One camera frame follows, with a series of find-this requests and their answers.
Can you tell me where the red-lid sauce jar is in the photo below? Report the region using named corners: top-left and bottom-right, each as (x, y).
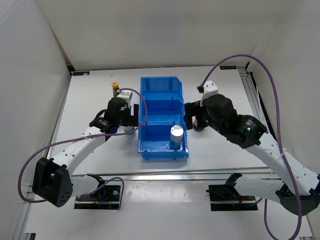
top-left (192, 118), bottom-right (208, 132)

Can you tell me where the silver-top shaker can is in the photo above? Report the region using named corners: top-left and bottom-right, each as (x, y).
top-left (123, 126), bottom-right (136, 138)
top-left (169, 124), bottom-right (184, 150)

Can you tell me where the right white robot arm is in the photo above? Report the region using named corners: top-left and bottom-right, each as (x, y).
top-left (183, 94), bottom-right (320, 216)

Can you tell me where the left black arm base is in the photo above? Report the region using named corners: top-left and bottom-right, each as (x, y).
top-left (73, 176), bottom-right (125, 210)

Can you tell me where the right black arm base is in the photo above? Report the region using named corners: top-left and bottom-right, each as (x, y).
top-left (206, 173), bottom-right (260, 212)

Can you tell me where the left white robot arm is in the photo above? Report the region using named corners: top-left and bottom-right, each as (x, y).
top-left (32, 97), bottom-right (139, 208)

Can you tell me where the left yellow-cap sauce bottle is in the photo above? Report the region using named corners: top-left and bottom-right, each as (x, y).
top-left (111, 81), bottom-right (120, 98)

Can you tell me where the blue three-compartment plastic bin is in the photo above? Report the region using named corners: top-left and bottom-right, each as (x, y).
top-left (137, 76), bottom-right (189, 160)

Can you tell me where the right black corner label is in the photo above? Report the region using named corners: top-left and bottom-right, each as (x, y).
top-left (219, 65), bottom-right (238, 70)

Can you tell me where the black corner label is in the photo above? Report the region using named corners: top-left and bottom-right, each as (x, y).
top-left (72, 71), bottom-right (90, 76)
top-left (219, 65), bottom-right (238, 70)

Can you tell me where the left black corner label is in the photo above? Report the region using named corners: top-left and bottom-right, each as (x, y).
top-left (72, 71), bottom-right (90, 76)

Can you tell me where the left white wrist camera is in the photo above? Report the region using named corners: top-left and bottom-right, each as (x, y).
top-left (117, 90), bottom-right (133, 108)

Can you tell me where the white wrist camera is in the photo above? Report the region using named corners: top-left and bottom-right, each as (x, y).
top-left (196, 80), bottom-right (219, 98)
top-left (117, 90), bottom-right (133, 108)

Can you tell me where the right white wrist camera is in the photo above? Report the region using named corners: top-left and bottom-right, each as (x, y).
top-left (196, 80), bottom-right (219, 98)

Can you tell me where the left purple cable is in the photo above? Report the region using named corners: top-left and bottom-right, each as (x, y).
top-left (17, 87), bottom-right (149, 203)

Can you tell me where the purple cable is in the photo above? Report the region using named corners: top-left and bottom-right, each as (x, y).
top-left (17, 87), bottom-right (149, 203)
top-left (199, 52), bottom-right (303, 240)

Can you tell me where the right aluminium side rail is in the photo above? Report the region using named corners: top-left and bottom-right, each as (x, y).
top-left (238, 68), bottom-right (278, 141)

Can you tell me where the aluminium side rail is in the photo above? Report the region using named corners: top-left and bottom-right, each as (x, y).
top-left (238, 68), bottom-right (278, 141)
top-left (12, 74), bottom-right (71, 240)

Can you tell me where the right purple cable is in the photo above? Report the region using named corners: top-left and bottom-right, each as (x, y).
top-left (199, 52), bottom-right (303, 240)

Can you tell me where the aluminium front rail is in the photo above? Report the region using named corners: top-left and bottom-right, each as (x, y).
top-left (39, 167), bottom-right (276, 183)

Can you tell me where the left aluminium side rail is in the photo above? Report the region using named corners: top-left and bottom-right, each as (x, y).
top-left (12, 74), bottom-right (71, 240)

